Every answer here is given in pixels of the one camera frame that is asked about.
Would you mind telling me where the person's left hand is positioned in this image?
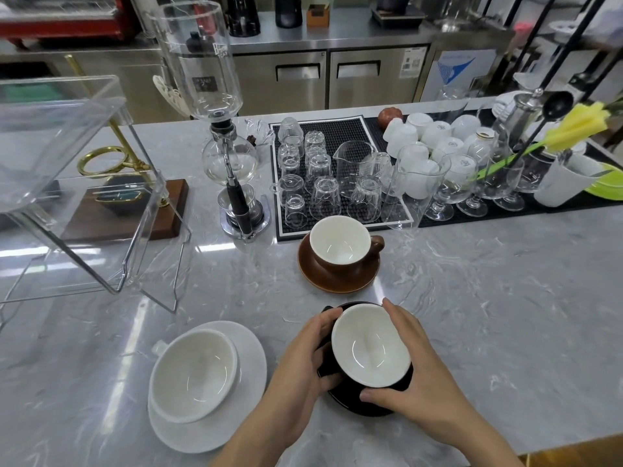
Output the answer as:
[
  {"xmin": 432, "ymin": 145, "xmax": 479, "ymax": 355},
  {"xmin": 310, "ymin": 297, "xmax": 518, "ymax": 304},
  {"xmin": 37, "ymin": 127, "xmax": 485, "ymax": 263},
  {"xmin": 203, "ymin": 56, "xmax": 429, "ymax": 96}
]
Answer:
[{"xmin": 257, "ymin": 307, "xmax": 344, "ymax": 436}]

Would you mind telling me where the person's right hand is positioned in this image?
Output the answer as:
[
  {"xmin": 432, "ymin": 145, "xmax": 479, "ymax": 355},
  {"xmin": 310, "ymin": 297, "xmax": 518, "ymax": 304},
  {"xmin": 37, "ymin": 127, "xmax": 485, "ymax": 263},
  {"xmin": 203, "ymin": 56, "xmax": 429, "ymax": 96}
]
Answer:
[{"xmin": 359, "ymin": 297, "xmax": 477, "ymax": 449}]

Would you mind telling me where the black cup with white inside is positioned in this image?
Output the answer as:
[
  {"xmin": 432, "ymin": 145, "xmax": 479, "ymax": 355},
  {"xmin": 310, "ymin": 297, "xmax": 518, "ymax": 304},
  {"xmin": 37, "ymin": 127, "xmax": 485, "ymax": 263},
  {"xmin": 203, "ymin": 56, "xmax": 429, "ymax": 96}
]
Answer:
[{"xmin": 317, "ymin": 302, "xmax": 414, "ymax": 390}]

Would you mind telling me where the person's right forearm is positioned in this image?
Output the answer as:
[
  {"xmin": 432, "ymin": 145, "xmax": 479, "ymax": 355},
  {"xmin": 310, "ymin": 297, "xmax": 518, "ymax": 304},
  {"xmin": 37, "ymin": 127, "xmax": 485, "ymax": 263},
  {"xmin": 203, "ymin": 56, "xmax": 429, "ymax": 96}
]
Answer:
[{"xmin": 437, "ymin": 416, "xmax": 524, "ymax": 467}]

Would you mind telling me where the person's left forearm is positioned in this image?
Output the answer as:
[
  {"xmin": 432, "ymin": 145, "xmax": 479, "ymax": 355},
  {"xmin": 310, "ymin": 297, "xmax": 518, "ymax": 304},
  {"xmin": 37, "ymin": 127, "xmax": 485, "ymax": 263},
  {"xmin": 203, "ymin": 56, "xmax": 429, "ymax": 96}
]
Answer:
[{"xmin": 209, "ymin": 417, "xmax": 293, "ymax": 467}]

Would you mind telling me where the black saucer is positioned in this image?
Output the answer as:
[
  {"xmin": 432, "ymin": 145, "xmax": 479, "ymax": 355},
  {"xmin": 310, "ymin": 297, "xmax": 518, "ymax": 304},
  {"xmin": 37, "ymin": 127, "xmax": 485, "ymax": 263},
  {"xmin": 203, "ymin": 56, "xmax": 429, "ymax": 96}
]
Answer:
[{"xmin": 319, "ymin": 301, "xmax": 415, "ymax": 418}]

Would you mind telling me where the white saucer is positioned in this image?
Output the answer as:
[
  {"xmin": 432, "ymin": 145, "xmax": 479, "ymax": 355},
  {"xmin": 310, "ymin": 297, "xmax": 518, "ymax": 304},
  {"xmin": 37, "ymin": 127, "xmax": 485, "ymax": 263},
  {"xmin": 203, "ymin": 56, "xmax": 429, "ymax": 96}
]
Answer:
[{"xmin": 147, "ymin": 320, "xmax": 268, "ymax": 455}]

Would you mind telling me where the brown saucer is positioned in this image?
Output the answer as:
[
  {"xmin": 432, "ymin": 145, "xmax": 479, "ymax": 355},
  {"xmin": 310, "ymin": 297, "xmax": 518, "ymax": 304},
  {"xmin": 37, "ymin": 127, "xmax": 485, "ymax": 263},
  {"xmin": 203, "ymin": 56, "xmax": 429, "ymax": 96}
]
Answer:
[{"xmin": 297, "ymin": 232, "xmax": 382, "ymax": 294}]

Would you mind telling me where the brown cup with white inside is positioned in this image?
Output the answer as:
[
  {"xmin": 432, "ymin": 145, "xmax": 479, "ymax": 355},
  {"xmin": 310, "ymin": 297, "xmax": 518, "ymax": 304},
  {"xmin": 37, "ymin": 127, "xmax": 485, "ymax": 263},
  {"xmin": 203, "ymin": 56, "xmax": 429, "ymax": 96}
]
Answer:
[{"xmin": 310, "ymin": 216, "xmax": 385, "ymax": 278}]

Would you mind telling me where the group of small clear glasses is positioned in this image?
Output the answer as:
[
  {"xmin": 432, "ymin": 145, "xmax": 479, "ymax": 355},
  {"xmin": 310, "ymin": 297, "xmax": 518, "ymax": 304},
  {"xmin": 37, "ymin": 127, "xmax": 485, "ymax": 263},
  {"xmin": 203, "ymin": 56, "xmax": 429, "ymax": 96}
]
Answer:
[{"xmin": 270, "ymin": 116, "xmax": 385, "ymax": 229}]

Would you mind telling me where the tall glass beaker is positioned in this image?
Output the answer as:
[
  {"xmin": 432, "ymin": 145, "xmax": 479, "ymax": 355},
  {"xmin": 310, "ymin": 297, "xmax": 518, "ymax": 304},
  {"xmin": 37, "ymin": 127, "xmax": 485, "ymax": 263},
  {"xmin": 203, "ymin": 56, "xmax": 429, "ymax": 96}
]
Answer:
[{"xmin": 382, "ymin": 157, "xmax": 452, "ymax": 230}]

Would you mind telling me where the clear stemmed glass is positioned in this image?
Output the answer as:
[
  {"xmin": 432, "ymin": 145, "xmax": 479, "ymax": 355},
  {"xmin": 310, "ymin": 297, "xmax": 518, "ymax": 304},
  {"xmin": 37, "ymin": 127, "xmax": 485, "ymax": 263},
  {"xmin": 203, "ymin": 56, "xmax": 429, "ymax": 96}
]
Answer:
[
  {"xmin": 457, "ymin": 140, "xmax": 498, "ymax": 218},
  {"xmin": 424, "ymin": 153, "xmax": 481, "ymax": 222},
  {"xmin": 515, "ymin": 145, "xmax": 556, "ymax": 195},
  {"xmin": 492, "ymin": 141, "xmax": 527, "ymax": 212}
]

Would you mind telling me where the glass pitcher with spout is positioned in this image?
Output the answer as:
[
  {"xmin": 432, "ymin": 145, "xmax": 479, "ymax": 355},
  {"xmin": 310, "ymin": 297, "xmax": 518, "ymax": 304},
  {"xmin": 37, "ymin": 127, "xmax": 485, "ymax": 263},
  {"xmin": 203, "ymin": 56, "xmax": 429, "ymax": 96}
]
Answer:
[{"xmin": 333, "ymin": 140, "xmax": 378, "ymax": 199}]

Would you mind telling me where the long black bar mat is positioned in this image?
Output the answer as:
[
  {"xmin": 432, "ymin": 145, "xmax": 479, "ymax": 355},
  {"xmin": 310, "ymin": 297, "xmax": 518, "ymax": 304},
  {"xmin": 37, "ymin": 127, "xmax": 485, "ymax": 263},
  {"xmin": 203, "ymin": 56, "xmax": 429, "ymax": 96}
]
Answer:
[{"xmin": 364, "ymin": 115, "xmax": 623, "ymax": 229}]

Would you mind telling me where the black bar mat white border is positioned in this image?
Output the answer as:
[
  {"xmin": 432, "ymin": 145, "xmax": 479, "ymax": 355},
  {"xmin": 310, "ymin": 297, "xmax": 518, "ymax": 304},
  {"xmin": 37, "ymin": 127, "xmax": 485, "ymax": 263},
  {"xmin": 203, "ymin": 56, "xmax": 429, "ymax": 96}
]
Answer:
[{"xmin": 270, "ymin": 114, "xmax": 421, "ymax": 243}]

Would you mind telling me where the gold stand on wooden base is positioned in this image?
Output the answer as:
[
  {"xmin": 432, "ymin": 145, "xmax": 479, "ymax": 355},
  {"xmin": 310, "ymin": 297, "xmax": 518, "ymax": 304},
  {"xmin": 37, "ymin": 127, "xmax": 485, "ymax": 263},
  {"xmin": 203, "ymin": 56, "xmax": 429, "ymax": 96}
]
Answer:
[{"xmin": 57, "ymin": 53, "xmax": 190, "ymax": 242}]

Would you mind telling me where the cut glass dish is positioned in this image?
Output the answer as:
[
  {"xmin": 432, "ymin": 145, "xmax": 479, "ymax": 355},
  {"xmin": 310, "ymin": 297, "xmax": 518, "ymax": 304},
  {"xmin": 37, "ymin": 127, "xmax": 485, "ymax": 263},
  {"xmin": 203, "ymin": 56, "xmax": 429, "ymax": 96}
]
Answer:
[{"xmin": 242, "ymin": 118, "xmax": 276, "ymax": 148}]

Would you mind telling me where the pile of white cups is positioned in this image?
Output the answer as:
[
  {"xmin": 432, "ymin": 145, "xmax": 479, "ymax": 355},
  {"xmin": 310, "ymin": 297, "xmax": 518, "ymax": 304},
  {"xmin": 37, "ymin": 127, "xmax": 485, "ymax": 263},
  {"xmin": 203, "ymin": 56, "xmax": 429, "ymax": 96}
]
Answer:
[{"xmin": 382, "ymin": 112, "xmax": 498, "ymax": 200}]

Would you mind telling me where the round red-brown teapot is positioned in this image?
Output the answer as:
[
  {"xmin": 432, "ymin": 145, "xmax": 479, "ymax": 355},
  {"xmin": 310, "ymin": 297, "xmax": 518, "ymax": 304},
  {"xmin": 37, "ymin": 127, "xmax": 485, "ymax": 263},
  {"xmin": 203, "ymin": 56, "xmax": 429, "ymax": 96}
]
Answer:
[{"xmin": 378, "ymin": 107, "xmax": 404, "ymax": 132}]

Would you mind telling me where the white ceramic jug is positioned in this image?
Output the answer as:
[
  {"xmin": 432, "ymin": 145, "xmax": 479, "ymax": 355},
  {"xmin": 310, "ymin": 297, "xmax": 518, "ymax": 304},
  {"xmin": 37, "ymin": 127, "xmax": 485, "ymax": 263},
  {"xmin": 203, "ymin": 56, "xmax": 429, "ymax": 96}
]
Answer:
[{"xmin": 532, "ymin": 150, "xmax": 610, "ymax": 209}]

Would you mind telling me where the stainless steel counter cabinet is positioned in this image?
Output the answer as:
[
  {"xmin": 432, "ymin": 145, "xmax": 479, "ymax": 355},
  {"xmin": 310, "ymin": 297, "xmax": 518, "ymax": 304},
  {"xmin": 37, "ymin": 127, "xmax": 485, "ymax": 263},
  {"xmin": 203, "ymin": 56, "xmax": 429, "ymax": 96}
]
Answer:
[{"xmin": 0, "ymin": 5, "xmax": 518, "ymax": 125}]

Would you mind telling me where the green leaf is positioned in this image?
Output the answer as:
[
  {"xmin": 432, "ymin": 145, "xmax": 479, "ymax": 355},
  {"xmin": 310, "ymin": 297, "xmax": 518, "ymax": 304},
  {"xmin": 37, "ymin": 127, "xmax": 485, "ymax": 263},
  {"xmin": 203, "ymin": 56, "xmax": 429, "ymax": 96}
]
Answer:
[{"xmin": 583, "ymin": 162, "xmax": 623, "ymax": 196}]

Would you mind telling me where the steel french press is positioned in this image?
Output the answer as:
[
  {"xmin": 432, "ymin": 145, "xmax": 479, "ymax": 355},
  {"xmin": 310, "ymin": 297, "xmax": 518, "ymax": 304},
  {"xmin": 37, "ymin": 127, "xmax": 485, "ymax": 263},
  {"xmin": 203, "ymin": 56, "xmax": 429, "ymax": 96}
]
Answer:
[{"xmin": 500, "ymin": 89, "xmax": 547, "ymax": 142}]

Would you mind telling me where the stack of white plates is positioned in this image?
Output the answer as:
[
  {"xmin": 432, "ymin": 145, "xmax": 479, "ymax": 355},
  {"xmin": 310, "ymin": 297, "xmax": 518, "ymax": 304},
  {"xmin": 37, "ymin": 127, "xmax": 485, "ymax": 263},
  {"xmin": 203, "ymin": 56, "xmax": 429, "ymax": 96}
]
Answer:
[{"xmin": 491, "ymin": 90, "xmax": 525, "ymax": 118}]

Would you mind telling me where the white openwork fan ornament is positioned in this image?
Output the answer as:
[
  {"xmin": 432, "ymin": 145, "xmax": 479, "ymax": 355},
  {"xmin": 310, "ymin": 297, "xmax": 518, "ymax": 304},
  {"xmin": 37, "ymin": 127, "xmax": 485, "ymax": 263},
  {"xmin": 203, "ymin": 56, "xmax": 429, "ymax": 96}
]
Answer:
[{"xmin": 152, "ymin": 74, "xmax": 189, "ymax": 115}]

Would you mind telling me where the white sign with blue triangle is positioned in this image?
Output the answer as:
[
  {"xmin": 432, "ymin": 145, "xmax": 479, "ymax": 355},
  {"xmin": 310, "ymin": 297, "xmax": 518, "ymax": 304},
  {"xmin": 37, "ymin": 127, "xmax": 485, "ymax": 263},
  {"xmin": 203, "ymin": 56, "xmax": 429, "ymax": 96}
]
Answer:
[{"xmin": 421, "ymin": 48, "xmax": 498, "ymax": 103}]

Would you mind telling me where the yellow artificial flower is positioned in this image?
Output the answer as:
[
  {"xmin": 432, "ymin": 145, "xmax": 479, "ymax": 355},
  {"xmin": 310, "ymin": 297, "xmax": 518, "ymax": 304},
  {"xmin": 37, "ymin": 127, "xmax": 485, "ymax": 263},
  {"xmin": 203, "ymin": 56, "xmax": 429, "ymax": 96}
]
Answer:
[{"xmin": 473, "ymin": 101, "xmax": 612, "ymax": 182}]

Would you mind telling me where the long black spoon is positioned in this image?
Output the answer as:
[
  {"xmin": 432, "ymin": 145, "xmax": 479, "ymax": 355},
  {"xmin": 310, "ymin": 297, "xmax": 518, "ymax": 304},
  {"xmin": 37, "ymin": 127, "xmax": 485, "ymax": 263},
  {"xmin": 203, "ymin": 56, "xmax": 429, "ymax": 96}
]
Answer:
[{"xmin": 510, "ymin": 90, "xmax": 576, "ymax": 162}]

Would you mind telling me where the glass siphon coffee maker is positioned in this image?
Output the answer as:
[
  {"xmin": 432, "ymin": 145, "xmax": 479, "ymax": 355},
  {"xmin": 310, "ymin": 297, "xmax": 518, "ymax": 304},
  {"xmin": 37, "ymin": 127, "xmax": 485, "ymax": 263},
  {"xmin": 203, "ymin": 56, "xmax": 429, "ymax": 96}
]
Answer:
[{"xmin": 157, "ymin": 1, "xmax": 271, "ymax": 244}]

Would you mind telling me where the clear acrylic display case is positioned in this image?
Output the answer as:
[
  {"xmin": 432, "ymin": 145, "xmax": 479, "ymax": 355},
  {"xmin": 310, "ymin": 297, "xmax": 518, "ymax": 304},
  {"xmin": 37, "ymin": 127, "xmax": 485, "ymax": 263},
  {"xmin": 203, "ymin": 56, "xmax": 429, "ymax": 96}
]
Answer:
[{"xmin": 0, "ymin": 75, "xmax": 193, "ymax": 315}]

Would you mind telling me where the small wooden box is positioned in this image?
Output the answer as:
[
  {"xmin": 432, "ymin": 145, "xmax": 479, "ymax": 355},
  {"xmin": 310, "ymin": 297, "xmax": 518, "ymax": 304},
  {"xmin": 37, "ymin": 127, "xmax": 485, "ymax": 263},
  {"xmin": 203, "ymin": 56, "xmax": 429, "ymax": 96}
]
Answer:
[{"xmin": 306, "ymin": 3, "xmax": 332, "ymax": 29}]

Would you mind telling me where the black kitchen appliance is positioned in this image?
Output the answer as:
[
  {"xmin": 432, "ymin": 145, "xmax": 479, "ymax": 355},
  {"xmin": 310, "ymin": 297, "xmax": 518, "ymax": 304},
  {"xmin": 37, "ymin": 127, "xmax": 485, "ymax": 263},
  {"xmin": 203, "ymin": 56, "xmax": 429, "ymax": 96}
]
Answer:
[{"xmin": 275, "ymin": 0, "xmax": 304, "ymax": 29}]

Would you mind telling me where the black hob with pot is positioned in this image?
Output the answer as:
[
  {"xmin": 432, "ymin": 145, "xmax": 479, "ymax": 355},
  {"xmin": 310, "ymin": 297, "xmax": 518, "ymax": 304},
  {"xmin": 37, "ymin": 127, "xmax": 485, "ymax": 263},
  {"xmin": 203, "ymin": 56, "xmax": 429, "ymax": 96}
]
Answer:
[{"xmin": 371, "ymin": 0, "xmax": 427, "ymax": 30}]

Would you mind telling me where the black coffee grinder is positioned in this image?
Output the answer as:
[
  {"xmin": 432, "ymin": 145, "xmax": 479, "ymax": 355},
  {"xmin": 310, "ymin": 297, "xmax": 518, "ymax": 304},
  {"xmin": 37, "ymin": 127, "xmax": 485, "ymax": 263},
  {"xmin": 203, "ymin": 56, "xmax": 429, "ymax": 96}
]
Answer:
[{"xmin": 228, "ymin": 0, "xmax": 262, "ymax": 38}]

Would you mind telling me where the red display appliance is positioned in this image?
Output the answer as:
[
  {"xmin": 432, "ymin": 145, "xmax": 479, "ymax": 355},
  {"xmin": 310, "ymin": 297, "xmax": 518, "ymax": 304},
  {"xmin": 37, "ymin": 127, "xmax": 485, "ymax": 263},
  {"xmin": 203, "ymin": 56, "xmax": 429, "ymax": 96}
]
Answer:
[{"xmin": 0, "ymin": 0, "xmax": 143, "ymax": 43}]

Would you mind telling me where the black metal rack frame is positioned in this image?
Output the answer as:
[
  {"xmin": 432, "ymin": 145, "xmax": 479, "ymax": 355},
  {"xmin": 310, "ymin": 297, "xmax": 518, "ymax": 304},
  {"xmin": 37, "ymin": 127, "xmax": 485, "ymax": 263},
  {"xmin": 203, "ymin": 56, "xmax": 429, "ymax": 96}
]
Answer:
[{"xmin": 510, "ymin": 0, "xmax": 615, "ymax": 95}]

